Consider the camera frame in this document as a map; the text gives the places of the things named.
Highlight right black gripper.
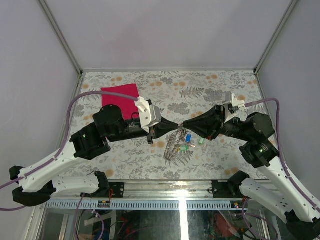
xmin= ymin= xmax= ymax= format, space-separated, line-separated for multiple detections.
xmin=183 ymin=104 xmax=253 ymax=142

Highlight green tag key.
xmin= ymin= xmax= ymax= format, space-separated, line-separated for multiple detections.
xmin=177 ymin=145 xmax=194 ymax=152
xmin=198 ymin=137 xmax=206 ymax=146

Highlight blue tag key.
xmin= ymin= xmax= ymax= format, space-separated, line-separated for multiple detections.
xmin=185 ymin=134 xmax=192 ymax=143

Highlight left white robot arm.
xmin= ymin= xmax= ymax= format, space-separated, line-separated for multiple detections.
xmin=9 ymin=104 xmax=179 ymax=207

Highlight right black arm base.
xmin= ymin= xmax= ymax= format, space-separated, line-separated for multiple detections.
xmin=211 ymin=171 xmax=250 ymax=199

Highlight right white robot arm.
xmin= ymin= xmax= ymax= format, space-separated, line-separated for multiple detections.
xmin=182 ymin=105 xmax=320 ymax=240

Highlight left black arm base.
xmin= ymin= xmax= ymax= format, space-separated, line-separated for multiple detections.
xmin=100 ymin=182 xmax=125 ymax=200

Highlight floral table mat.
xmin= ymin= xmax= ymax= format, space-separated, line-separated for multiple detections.
xmin=65 ymin=70 xmax=265 ymax=180

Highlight red cloth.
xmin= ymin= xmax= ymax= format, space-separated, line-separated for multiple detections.
xmin=101 ymin=83 xmax=140 ymax=120

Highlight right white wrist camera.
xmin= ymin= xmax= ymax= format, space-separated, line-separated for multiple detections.
xmin=222 ymin=91 xmax=247 ymax=122

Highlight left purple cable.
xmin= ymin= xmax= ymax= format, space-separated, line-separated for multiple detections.
xmin=0 ymin=91 xmax=140 ymax=212

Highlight aluminium front rail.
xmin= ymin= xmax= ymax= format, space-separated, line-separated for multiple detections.
xmin=45 ymin=180 xmax=244 ymax=211

